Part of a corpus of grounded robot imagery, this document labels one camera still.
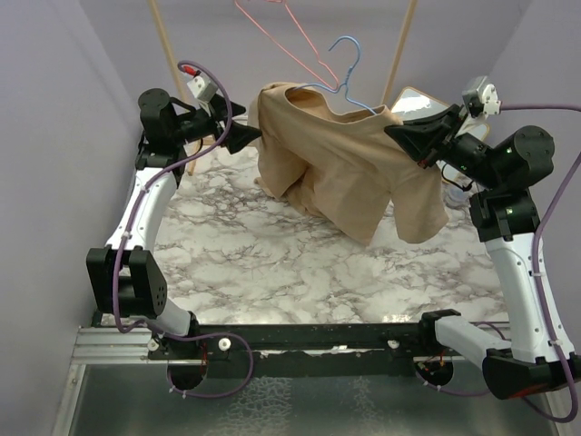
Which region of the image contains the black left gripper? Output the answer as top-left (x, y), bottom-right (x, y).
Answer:
top-left (170, 92), bottom-right (261, 152)

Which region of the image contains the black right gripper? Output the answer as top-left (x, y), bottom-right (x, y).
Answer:
top-left (387, 103), bottom-right (503, 189)

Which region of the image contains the beige t shirt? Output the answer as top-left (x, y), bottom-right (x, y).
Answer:
top-left (248, 83), bottom-right (448, 245)

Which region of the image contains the blue wire hanger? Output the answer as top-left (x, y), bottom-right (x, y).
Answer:
top-left (290, 36), bottom-right (378, 115)

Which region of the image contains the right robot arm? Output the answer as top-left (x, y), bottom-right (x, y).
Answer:
top-left (385, 104), bottom-right (580, 400)

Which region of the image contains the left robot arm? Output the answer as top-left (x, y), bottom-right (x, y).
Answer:
top-left (86, 88), bottom-right (261, 359)

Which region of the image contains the small whiteboard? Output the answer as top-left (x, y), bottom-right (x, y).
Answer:
top-left (389, 85), bottom-right (490, 142)

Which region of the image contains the small clear dish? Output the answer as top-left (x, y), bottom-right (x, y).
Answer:
top-left (443, 184), bottom-right (470, 209)

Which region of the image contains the wooden clothes rack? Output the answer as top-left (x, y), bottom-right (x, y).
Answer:
top-left (147, 0), bottom-right (419, 176)

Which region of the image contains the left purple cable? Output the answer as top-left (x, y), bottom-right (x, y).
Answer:
top-left (112, 59), bottom-right (254, 400)

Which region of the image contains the purple cable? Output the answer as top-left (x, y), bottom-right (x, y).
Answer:
top-left (421, 104), bottom-right (581, 424)
top-left (112, 59), bottom-right (254, 400)

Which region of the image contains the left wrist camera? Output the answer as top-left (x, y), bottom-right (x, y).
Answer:
top-left (187, 75), bottom-right (219, 104)

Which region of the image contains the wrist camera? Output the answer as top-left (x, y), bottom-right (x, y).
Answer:
top-left (187, 75), bottom-right (219, 104)
top-left (462, 75), bottom-right (501, 119)

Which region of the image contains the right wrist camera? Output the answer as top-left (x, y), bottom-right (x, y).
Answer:
top-left (462, 75), bottom-right (501, 119)

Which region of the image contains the pink wire hanger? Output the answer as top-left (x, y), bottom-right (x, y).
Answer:
top-left (233, 1), bottom-right (339, 89)

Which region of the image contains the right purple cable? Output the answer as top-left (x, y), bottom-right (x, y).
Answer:
top-left (421, 104), bottom-right (581, 424)

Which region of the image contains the aluminium table frame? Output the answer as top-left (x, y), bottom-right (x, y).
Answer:
top-left (49, 116), bottom-right (559, 436)

